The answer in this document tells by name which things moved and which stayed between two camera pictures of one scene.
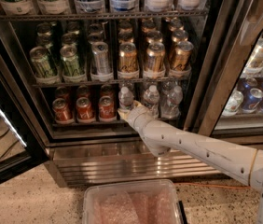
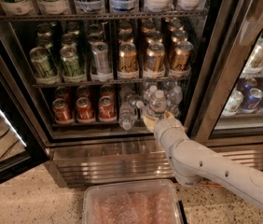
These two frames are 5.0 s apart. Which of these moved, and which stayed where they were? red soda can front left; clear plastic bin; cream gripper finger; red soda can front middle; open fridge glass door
Moved: cream gripper finger
Stayed: red soda can front left; clear plastic bin; open fridge glass door; red soda can front middle
